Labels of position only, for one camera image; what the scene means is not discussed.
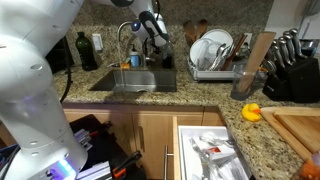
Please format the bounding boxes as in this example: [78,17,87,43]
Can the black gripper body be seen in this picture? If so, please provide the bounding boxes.
[143,38,173,60]

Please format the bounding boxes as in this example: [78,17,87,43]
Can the chrome gooseneck faucet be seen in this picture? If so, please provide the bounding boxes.
[117,19,150,68]

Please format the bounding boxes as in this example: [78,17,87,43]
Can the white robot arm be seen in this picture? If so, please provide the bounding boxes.
[0,0,88,180]

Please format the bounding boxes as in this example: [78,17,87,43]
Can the open white drawer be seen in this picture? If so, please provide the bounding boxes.
[173,118,252,180]

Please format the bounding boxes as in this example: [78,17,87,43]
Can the orange sponge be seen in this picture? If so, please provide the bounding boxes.
[120,63,130,69]

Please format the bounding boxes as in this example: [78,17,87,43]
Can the wooden spoons in rack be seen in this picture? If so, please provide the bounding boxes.
[183,19,208,47]

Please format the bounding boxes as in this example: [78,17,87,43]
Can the white plate in rack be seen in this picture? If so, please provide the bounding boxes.
[189,29,233,65]

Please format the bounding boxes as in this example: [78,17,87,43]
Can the white dish drying rack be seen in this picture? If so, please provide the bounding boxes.
[186,56,268,83]

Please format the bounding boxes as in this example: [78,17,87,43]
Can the stainless steel sink basin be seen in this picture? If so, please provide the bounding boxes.
[90,70,177,92]

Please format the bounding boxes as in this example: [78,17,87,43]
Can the dark green glass bottle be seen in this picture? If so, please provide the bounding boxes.
[75,32,98,71]

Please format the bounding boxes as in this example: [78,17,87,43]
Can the clear drinking glass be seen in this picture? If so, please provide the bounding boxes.
[231,65,256,101]

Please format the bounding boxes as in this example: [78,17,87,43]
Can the wooden cabinet door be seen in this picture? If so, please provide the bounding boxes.
[132,114,173,180]

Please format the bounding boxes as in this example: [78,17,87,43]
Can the wooden spatula in glass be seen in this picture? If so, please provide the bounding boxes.
[237,31,277,94]

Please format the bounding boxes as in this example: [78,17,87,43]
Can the black toaster oven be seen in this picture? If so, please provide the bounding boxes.
[46,37,74,74]

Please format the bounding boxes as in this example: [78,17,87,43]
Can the yellow rubber duck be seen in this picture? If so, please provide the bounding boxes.
[241,103,261,122]

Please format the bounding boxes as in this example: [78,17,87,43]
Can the black knife block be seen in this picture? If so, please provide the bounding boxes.
[262,58,320,103]

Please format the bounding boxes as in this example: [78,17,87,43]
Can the wooden cutting board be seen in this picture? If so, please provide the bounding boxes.
[261,107,320,160]

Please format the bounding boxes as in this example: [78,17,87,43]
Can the white wall outlet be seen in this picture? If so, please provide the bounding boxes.
[92,34,103,51]

